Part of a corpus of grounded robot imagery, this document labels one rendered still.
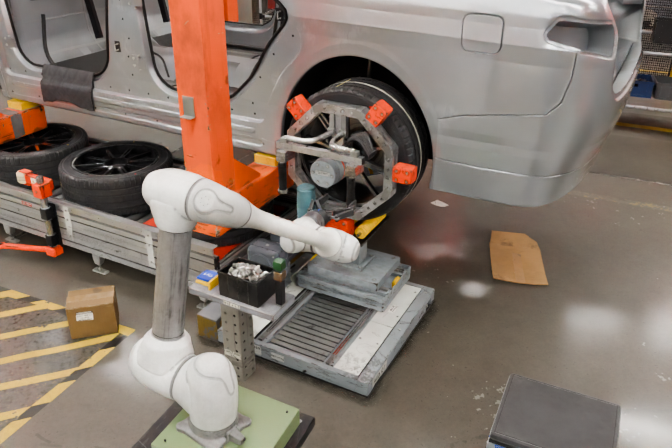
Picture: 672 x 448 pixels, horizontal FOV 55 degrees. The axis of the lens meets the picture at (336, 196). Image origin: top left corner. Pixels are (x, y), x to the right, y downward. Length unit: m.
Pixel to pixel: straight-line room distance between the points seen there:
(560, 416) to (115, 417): 1.76
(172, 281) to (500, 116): 1.49
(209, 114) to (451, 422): 1.64
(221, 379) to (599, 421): 1.30
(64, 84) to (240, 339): 2.08
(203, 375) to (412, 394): 1.16
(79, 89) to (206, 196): 2.41
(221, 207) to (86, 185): 2.10
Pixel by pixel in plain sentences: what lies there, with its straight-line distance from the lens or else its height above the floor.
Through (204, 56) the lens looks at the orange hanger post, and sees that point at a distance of 2.73.
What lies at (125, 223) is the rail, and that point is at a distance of 3.56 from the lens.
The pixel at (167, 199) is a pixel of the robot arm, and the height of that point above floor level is 1.17.
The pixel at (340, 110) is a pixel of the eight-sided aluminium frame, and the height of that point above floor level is 1.10.
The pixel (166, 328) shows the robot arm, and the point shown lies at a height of 0.73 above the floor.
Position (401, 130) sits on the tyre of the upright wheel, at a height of 1.03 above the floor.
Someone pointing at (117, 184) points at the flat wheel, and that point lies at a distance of 3.81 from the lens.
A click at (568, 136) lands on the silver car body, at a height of 1.09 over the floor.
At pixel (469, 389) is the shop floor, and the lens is 3.02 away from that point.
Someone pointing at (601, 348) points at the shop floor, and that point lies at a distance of 3.43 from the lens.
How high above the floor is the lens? 1.98
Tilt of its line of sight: 25 degrees down
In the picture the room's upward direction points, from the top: 1 degrees clockwise
